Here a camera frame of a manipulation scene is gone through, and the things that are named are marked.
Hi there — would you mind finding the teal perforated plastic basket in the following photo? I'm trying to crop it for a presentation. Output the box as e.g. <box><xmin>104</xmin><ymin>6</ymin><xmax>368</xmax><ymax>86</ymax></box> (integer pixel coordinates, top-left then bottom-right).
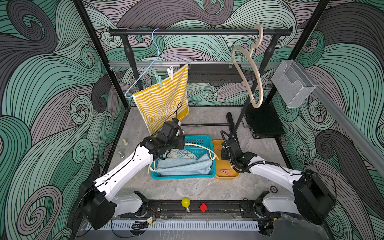
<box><xmin>151</xmin><ymin>136</ymin><xmax>217</xmax><ymax>180</ymax></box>

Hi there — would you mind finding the clear acrylic wall box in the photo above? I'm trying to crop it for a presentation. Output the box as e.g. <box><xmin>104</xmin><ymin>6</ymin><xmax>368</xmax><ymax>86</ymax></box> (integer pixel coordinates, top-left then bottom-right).
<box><xmin>272</xmin><ymin>60</ymin><xmax>316</xmax><ymax>108</ymax></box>

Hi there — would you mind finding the yellow light bulb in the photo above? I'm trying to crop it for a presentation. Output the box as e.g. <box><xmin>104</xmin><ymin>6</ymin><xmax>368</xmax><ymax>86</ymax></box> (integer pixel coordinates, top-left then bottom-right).
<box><xmin>182</xmin><ymin>198</ymin><xmax>191</xmax><ymax>213</ymax></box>

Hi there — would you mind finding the silver chess piece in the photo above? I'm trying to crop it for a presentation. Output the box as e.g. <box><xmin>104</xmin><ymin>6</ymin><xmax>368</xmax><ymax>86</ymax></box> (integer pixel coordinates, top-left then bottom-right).
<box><xmin>118</xmin><ymin>151</ymin><xmax>125</xmax><ymax>158</ymax></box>

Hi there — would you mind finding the cream plastic hanger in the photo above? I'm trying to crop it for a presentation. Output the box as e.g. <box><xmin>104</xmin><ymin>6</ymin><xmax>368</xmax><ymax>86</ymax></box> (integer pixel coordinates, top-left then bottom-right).
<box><xmin>147</xmin><ymin>143</ymin><xmax>219</xmax><ymax>174</ymax></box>

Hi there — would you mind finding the blue wire hanger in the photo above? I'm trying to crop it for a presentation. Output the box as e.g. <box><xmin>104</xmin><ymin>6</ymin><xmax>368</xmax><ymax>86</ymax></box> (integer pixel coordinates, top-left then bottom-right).
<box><xmin>125</xmin><ymin>28</ymin><xmax>191</xmax><ymax>99</ymax></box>

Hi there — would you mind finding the bunny pattern towel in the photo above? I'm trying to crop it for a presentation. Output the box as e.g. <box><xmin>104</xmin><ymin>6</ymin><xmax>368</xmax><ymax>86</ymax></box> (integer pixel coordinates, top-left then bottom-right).
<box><xmin>167</xmin><ymin>149</ymin><xmax>198</xmax><ymax>160</ymax></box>

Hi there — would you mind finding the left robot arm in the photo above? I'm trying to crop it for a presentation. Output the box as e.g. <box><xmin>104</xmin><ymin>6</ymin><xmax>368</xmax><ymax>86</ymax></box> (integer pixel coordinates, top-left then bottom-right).
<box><xmin>79</xmin><ymin>118</ymin><xmax>185</xmax><ymax>230</ymax></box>

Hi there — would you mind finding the black case on floor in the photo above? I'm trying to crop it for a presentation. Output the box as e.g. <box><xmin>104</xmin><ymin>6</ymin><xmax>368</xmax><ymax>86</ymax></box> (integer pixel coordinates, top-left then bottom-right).
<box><xmin>245</xmin><ymin>104</ymin><xmax>285</xmax><ymax>139</ymax></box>

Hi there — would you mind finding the white slotted cable duct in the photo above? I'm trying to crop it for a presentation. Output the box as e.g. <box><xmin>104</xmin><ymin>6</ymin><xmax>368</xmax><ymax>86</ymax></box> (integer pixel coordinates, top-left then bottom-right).
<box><xmin>98</xmin><ymin>220</ymin><xmax>260</xmax><ymax>232</ymax></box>

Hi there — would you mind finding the black clothes rack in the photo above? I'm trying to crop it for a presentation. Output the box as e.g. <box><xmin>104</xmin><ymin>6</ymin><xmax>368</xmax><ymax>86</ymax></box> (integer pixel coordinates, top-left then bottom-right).
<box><xmin>109</xmin><ymin>25</ymin><xmax>293</xmax><ymax>141</ymax></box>

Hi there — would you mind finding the yellow plastic tray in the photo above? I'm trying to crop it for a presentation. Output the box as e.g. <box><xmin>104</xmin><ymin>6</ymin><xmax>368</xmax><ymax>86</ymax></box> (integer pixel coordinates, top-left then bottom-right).
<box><xmin>213</xmin><ymin>140</ymin><xmax>240</xmax><ymax>180</ymax></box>

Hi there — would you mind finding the pink wooden hanger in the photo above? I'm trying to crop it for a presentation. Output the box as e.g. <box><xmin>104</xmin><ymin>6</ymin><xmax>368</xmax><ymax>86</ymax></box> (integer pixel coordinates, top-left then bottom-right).
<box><xmin>230</xmin><ymin>24</ymin><xmax>266</xmax><ymax>109</ymax></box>

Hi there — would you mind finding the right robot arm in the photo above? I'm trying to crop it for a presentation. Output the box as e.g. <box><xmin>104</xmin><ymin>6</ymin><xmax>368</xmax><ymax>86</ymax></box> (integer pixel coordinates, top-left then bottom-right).
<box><xmin>222</xmin><ymin>139</ymin><xmax>336</xmax><ymax>225</ymax></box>

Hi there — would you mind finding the red diamond marker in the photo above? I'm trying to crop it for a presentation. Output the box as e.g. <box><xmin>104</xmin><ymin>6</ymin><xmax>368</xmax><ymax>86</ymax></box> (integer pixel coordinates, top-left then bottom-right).
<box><xmin>200</xmin><ymin>203</ymin><xmax>208</xmax><ymax>213</ymax></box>

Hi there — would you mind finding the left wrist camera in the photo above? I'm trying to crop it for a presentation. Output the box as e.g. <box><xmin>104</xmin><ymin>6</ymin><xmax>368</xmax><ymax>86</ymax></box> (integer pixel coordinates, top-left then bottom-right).
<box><xmin>171</xmin><ymin>118</ymin><xmax>181</xmax><ymax>126</ymax></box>

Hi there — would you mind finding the green clothespin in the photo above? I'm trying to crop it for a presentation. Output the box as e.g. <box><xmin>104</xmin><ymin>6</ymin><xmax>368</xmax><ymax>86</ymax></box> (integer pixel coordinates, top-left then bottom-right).
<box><xmin>154</xmin><ymin>71</ymin><xmax>163</xmax><ymax>88</ymax></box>

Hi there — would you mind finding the light blue towel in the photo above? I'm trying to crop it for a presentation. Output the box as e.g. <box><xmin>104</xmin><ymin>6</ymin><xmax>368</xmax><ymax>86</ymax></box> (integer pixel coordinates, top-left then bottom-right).
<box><xmin>155</xmin><ymin>154</ymin><xmax>213</xmax><ymax>177</ymax></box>

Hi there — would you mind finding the poker chip on floor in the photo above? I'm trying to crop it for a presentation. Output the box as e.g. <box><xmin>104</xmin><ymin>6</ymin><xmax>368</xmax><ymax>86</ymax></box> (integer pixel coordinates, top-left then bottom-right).
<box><xmin>270</xmin><ymin>186</ymin><xmax>278</xmax><ymax>194</ymax></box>

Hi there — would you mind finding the yellow striped towel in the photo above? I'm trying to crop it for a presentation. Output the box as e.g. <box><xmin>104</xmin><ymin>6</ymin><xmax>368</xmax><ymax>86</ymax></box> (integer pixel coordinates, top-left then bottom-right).
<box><xmin>133</xmin><ymin>65</ymin><xmax>190</xmax><ymax>134</ymax></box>

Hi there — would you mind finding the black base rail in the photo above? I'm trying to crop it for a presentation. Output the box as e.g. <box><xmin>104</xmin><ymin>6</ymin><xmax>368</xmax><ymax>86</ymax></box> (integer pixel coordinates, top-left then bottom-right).
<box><xmin>83</xmin><ymin>199</ymin><xmax>319</xmax><ymax>221</ymax></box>

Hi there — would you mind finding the black wall shelf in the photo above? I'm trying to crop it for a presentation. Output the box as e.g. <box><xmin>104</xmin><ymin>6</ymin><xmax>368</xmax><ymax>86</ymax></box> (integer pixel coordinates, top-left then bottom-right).
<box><xmin>188</xmin><ymin>64</ymin><xmax>243</xmax><ymax>87</ymax></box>

